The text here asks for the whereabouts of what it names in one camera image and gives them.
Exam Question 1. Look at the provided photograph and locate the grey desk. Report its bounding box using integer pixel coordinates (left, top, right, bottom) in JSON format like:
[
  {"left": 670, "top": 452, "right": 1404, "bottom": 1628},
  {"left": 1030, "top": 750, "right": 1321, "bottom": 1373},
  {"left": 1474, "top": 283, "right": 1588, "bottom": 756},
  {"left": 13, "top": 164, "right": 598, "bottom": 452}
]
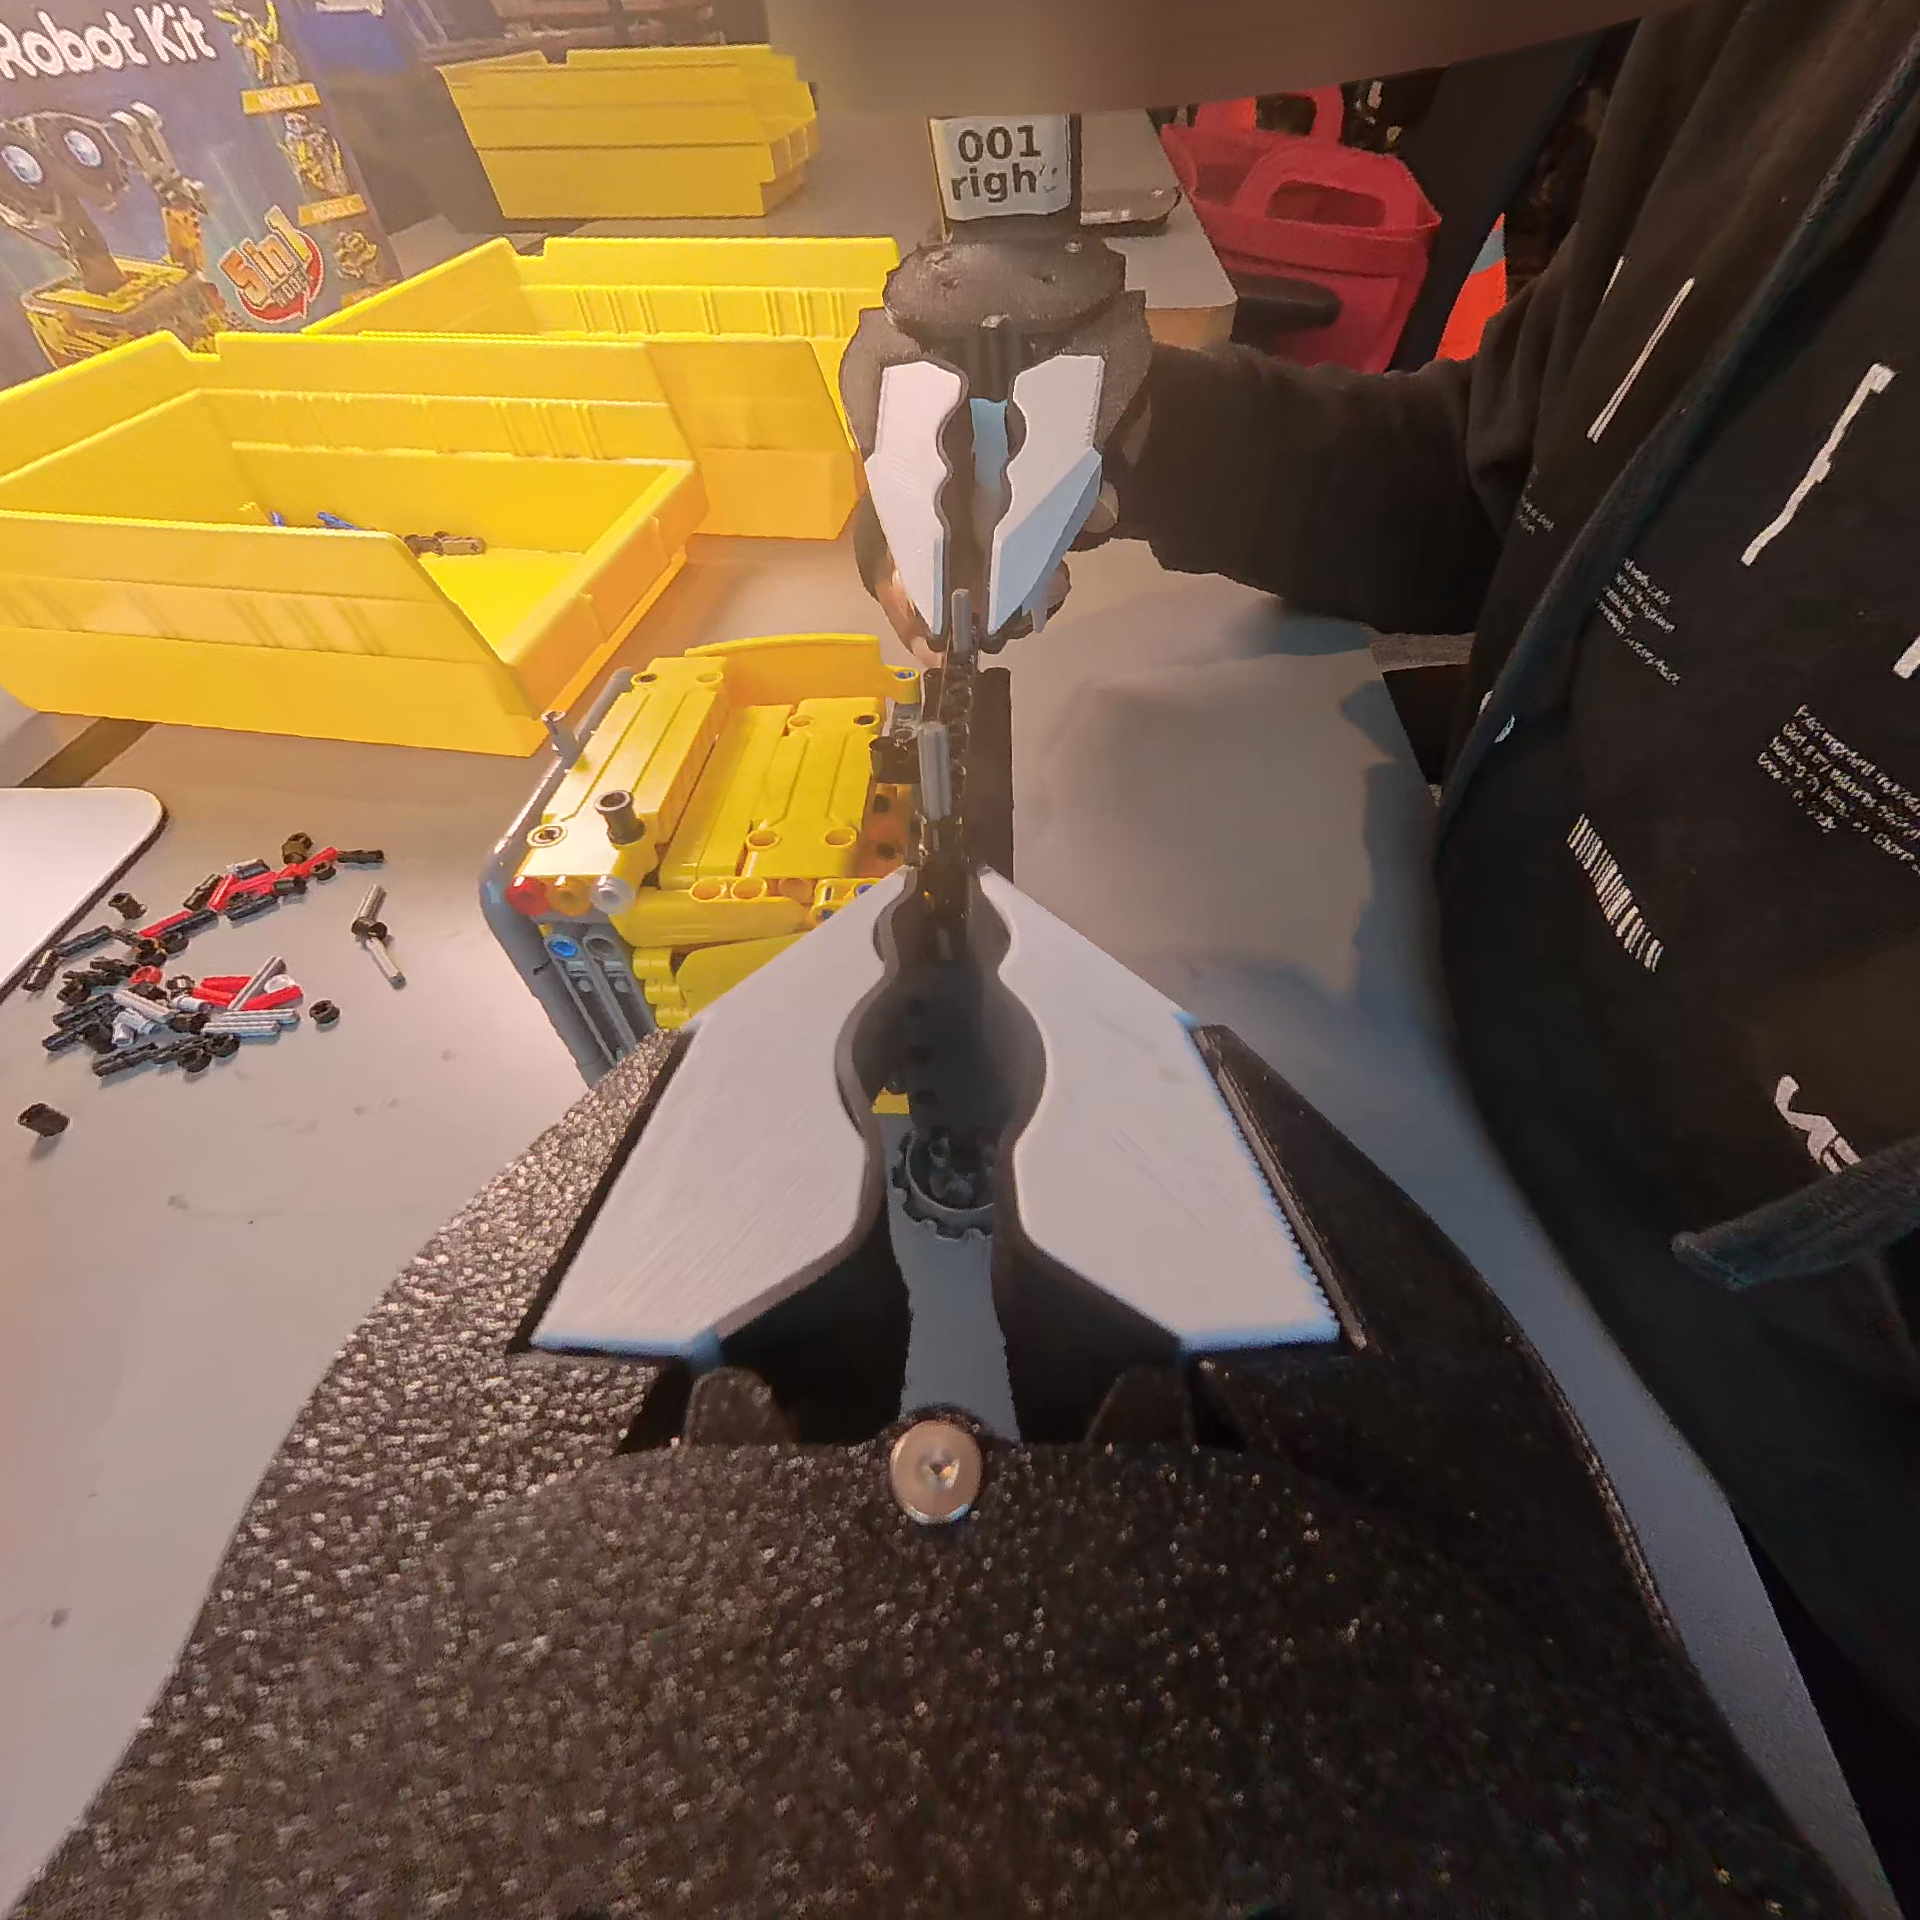
[{"left": 0, "top": 120, "right": 1802, "bottom": 1920}]

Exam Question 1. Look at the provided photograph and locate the blue printed kit box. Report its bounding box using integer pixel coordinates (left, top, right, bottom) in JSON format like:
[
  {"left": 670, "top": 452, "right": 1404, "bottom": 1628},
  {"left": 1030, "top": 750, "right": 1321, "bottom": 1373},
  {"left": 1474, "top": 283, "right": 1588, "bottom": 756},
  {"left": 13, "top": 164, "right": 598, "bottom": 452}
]
[{"left": 0, "top": 0, "right": 412, "bottom": 377}]

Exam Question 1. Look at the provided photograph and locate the person's right forearm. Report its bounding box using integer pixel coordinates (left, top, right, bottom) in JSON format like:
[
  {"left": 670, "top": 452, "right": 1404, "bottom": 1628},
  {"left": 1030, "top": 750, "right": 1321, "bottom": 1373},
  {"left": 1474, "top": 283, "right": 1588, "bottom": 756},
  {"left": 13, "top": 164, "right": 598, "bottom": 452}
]
[{"left": 1104, "top": 327, "right": 1538, "bottom": 636}]

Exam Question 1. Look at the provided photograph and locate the yellow plastic bin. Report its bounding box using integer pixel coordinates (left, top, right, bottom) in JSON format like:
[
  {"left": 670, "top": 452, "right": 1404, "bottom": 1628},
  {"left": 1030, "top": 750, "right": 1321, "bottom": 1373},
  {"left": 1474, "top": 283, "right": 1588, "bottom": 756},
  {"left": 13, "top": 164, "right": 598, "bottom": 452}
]
[
  {"left": 300, "top": 236, "right": 903, "bottom": 553},
  {"left": 438, "top": 42, "right": 821, "bottom": 228}
]

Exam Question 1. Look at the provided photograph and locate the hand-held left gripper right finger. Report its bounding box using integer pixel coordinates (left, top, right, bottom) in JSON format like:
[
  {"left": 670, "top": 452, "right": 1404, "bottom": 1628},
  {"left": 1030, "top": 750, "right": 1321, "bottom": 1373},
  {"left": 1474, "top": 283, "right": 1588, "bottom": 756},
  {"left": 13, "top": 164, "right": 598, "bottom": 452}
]
[{"left": 960, "top": 866, "right": 1341, "bottom": 1409}]

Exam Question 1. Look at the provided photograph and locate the red plastic bin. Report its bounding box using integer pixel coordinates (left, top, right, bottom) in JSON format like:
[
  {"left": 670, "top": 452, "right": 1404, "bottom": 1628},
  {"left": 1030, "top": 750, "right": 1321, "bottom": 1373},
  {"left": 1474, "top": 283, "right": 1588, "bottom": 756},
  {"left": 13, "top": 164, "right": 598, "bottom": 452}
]
[{"left": 1162, "top": 91, "right": 1446, "bottom": 373}]

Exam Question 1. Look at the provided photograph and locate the pile of small brick parts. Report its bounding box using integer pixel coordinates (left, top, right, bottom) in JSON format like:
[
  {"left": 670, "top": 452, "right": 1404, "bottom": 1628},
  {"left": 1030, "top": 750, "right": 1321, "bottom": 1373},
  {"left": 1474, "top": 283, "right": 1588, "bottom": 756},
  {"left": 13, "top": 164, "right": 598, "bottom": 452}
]
[{"left": 17, "top": 832, "right": 350, "bottom": 1147}]

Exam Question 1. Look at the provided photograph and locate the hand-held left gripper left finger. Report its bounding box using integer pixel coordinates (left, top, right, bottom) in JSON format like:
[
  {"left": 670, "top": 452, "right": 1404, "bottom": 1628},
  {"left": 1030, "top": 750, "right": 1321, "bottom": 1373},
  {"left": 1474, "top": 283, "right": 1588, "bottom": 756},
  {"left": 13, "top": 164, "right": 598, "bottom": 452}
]
[{"left": 534, "top": 866, "right": 963, "bottom": 1368}]

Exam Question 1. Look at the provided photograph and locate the long black perforated beam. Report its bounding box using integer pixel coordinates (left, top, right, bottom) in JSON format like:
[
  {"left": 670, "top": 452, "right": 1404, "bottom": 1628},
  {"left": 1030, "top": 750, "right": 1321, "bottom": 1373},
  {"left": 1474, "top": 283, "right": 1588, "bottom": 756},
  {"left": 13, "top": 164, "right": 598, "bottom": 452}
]
[{"left": 910, "top": 587, "right": 1009, "bottom": 901}]

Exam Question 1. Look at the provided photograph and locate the black yellow toy brick vehicle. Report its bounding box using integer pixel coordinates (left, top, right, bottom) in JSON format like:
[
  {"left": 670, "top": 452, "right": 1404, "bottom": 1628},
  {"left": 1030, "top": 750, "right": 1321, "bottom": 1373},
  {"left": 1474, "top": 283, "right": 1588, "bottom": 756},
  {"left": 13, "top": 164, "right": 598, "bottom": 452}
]
[{"left": 487, "top": 622, "right": 1026, "bottom": 1220}]

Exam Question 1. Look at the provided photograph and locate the yellow plastic box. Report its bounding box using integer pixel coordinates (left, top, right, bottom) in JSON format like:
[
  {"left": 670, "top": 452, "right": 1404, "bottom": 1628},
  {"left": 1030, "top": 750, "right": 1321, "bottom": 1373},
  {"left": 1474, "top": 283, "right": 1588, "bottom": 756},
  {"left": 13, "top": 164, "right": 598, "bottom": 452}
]
[{"left": 0, "top": 329, "right": 713, "bottom": 760}]

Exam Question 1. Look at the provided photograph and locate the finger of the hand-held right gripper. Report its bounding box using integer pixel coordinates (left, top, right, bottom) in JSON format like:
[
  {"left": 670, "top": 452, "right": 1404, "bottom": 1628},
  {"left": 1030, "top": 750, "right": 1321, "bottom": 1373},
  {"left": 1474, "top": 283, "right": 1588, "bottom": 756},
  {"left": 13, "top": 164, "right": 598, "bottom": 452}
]
[
  {"left": 963, "top": 351, "right": 1114, "bottom": 641},
  {"left": 866, "top": 360, "right": 978, "bottom": 651}
]

